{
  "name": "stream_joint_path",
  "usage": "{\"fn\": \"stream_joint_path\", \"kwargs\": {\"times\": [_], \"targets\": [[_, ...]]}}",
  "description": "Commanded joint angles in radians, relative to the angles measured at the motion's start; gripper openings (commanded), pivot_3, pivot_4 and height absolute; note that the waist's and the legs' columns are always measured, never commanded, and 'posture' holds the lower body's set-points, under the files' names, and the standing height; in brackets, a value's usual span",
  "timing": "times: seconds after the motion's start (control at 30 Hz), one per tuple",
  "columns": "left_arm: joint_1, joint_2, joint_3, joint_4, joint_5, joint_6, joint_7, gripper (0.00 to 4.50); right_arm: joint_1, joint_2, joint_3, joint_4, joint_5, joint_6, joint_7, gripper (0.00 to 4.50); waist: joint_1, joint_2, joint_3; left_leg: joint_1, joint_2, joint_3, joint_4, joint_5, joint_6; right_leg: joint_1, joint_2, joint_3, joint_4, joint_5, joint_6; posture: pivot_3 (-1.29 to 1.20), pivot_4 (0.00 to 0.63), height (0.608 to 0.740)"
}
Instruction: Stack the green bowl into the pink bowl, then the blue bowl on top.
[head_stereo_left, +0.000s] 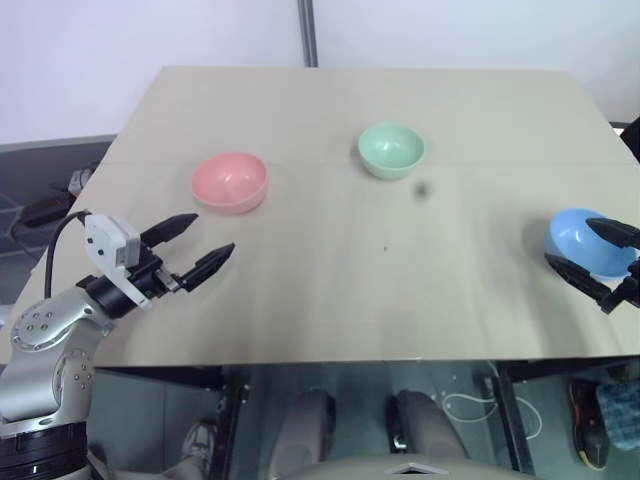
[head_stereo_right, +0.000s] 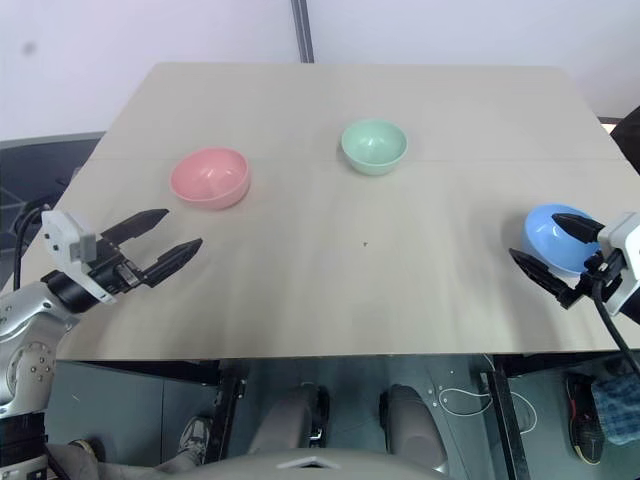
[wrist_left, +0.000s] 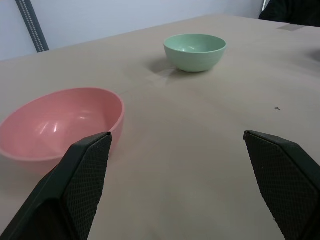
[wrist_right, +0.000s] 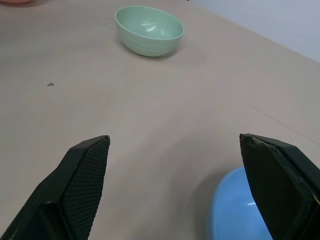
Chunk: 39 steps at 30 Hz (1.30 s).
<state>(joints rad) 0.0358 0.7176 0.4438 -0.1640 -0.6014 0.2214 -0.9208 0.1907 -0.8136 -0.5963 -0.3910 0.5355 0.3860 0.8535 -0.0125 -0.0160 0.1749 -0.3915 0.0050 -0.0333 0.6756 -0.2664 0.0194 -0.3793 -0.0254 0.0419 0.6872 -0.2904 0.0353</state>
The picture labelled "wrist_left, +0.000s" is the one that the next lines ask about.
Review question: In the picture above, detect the black object at table edge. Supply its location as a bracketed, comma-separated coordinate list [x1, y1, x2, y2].
[258, 0, 320, 27]

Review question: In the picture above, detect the pink plastic bowl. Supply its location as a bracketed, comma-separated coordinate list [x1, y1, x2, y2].
[0, 87, 126, 173]

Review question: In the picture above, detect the green plastic bowl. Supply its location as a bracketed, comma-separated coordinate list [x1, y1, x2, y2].
[163, 33, 227, 73]

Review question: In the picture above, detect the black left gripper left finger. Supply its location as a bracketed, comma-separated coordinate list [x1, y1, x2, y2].
[0, 131, 113, 240]

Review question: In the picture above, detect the grey perforated metal rail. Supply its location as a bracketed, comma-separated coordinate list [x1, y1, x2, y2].
[14, 0, 49, 53]

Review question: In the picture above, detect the grey tape strip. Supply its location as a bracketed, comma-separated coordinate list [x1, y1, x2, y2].
[277, 23, 303, 32]

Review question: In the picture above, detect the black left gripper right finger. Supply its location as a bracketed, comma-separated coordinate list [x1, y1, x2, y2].
[243, 130, 320, 240]

